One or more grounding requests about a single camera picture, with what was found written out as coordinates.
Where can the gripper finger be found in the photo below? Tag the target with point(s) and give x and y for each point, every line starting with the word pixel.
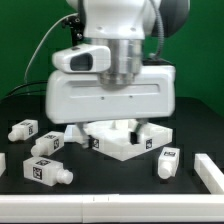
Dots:
pixel 134 135
pixel 85 137

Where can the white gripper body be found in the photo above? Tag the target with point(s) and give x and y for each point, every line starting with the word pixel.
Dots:
pixel 74 98

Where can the white square table top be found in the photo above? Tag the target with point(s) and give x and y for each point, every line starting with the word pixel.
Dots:
pixel 113 138

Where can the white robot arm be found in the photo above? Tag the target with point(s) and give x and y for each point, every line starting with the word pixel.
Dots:
pixel 118 73

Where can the white left fence block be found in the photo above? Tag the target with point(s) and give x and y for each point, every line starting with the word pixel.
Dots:
pixel 2 163

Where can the white marker base plate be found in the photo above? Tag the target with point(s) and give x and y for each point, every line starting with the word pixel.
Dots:
pixel 71 133

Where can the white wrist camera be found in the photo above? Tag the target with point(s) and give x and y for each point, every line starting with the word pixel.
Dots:
pixel 83 58

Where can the white front fence rail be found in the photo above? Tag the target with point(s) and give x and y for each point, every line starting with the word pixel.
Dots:
pixel 111 208

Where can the white fence rail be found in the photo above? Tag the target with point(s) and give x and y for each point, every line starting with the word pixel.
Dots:
pixel 111 208
pixel 209 173

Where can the white right fence rail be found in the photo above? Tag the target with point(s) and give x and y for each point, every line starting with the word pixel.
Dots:
pixel 209 173

